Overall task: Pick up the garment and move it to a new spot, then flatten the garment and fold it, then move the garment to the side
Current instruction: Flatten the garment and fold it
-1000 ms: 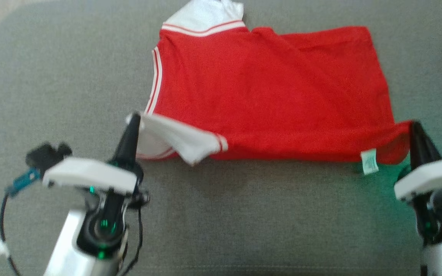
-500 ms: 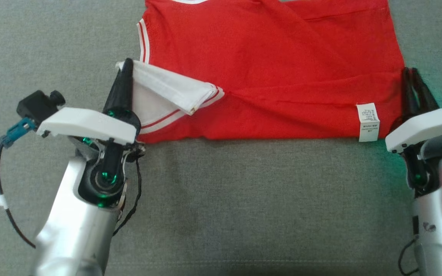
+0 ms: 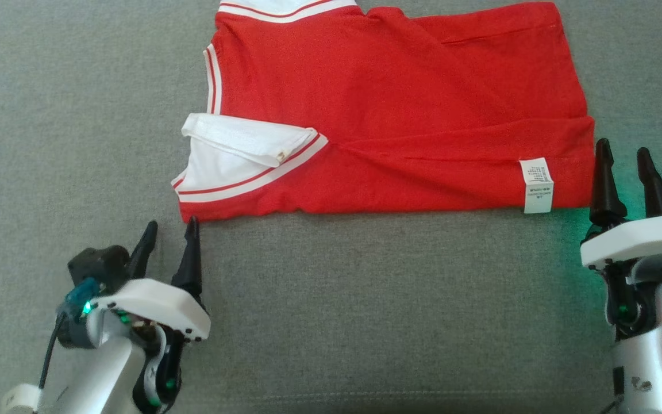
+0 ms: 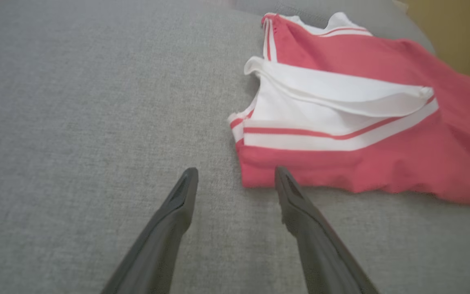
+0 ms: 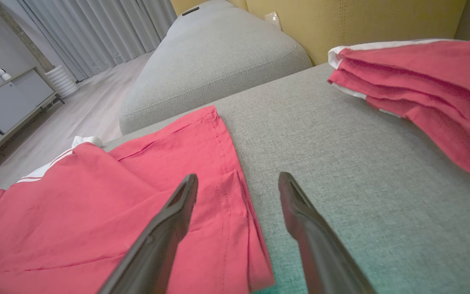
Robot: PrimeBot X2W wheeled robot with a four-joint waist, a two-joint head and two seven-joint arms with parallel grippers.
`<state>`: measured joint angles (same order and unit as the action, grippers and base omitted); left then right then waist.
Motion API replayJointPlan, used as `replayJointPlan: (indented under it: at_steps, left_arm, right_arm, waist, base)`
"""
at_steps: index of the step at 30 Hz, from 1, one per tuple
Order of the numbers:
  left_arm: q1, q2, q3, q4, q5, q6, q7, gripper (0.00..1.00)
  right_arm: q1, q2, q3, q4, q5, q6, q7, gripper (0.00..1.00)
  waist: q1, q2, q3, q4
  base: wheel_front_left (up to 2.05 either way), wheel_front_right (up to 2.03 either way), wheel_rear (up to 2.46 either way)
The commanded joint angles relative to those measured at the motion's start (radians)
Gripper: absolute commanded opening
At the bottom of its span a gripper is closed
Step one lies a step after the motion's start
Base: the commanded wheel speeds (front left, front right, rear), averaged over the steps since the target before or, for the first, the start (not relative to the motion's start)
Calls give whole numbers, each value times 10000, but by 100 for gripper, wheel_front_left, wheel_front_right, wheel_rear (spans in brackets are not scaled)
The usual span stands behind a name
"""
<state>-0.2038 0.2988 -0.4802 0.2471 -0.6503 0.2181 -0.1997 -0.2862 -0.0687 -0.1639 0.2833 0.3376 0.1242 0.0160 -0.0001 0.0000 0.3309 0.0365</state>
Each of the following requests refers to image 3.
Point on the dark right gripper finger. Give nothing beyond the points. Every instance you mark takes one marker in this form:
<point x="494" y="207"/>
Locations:
<point x="605" y="190"/>
<point x="655" y="192"/>

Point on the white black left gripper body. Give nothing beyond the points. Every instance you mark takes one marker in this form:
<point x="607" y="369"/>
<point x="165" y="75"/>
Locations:
<point x="158" y="305"/>

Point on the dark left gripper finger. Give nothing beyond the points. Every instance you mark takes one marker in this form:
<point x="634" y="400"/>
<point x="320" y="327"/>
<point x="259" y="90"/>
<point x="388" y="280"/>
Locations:
<point x="192" y="264"/>
<point x="142" y="256"/>

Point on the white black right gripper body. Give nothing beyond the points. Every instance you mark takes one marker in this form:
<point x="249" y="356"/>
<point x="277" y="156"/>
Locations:
<point x="635" y="241"/>

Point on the red polo shirt white collar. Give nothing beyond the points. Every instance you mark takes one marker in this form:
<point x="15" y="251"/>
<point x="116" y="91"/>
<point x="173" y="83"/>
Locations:
<point x="394" y="115"/>

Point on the grey sofa seat cushion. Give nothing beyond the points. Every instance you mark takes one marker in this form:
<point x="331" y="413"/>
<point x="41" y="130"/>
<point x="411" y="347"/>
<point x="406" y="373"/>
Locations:
<point x="337" y="316"/>

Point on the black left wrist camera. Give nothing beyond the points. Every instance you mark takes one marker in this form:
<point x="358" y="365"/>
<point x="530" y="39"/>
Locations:
<point x="98" y="261"/>

